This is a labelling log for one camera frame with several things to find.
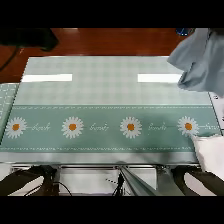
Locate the white garment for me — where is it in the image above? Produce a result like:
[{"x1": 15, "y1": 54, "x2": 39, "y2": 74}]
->
[{"x1": 191, "y1": 134, "x2": 224, "y2": 183}]

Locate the silver frame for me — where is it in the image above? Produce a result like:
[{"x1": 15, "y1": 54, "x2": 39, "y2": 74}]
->
[{"x1": 0, "y1": 90, "x2": 224, "y2": 197}]

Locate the black cable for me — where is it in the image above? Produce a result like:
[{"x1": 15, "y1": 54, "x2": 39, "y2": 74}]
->
[
  {"x1": 53, "y1": 180, "x2": 73, "y2": 197},
  {"x1": 0, "y1": 46, "x2": 21, "y2": 72},
  {"x1": 112, "y1": 172, "x2": 126, "y2": 197}
]

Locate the grey-blue T-shirt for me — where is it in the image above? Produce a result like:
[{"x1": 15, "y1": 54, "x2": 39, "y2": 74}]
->
[{"x1": 167, "y1": 28, "x2": 224, "y2": 98}]

